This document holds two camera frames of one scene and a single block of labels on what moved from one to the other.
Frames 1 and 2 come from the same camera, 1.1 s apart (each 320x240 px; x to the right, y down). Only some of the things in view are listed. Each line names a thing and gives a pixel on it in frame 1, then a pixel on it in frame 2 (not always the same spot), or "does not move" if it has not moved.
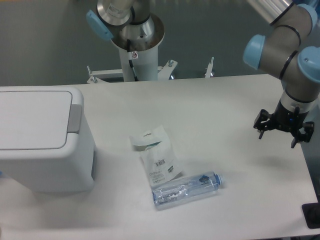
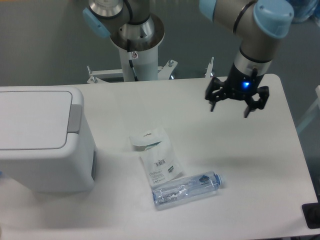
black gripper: (286, 119) to (240, 84)
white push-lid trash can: (45, 144) does not move
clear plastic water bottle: (186, 189) does not move
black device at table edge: (312, 213) does not move
